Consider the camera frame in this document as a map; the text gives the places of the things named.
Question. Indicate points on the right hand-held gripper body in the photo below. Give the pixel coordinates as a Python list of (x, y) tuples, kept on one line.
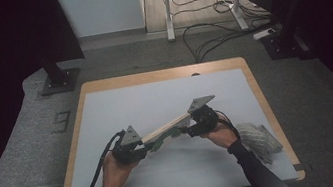
[(205, 119)]

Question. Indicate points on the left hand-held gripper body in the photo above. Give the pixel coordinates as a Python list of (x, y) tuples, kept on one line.
[(128, 151)]

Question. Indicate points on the white caterpillar picture book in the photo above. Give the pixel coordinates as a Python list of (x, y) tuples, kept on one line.
[(166, 129)]

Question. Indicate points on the grey striped fluffy towel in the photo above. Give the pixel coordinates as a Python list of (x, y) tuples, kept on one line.
[(259, 139)]

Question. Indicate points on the person's right hand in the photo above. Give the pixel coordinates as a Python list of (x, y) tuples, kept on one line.
[(225, 135)]

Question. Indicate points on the person's left hand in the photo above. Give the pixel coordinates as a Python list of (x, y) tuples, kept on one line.
[(115, 174)]

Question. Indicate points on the wooden table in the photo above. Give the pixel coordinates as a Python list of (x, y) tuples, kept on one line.
[(151, 76)]

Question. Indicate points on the grey floor socket plate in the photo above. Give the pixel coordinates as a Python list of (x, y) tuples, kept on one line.
[(61, 118)]

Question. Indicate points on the black stand with square base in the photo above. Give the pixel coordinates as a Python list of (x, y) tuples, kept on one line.
[(284, 42), (61, 80)]

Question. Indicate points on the white power strip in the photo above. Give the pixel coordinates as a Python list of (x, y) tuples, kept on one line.
[(263, 34)]

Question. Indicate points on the black tape piece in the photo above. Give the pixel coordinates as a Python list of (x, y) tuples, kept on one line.
[(301, 167)]

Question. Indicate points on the white partition board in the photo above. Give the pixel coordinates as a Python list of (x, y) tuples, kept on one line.
[(100, 6)]

